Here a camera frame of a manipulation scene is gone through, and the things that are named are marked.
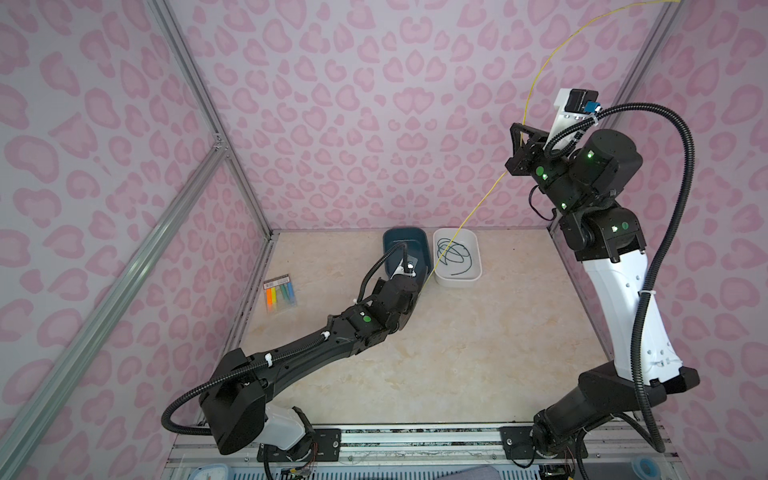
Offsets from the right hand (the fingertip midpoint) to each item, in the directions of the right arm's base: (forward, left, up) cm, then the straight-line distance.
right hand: (515, 120), depth 53 cm
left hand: (-7, +20, -38) cm, 43 cm away
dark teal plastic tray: (+25, +15, -60) cm, 67 cm away
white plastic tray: (+15, -1, -61) cm, 63 cm away
